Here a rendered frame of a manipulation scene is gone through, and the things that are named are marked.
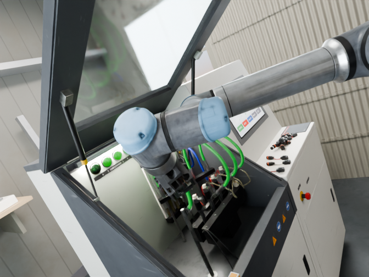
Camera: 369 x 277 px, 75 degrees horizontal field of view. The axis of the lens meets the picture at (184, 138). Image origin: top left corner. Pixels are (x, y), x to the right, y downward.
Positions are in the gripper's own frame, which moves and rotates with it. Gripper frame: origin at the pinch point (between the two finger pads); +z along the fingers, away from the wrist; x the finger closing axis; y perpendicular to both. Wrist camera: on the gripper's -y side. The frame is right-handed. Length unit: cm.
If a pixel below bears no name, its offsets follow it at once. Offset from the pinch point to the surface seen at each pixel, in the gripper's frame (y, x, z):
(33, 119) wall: -215, -83, 108
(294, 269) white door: 39, 16, 62
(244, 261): 25.2, 0.9, 27.1
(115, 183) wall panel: -31.9, -22.9, 27.8
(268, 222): 20.1, 17.6, 37.3
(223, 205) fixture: 1.8, 9.3, 47.8
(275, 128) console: -26, 76, 91
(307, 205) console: 23, 46, 77
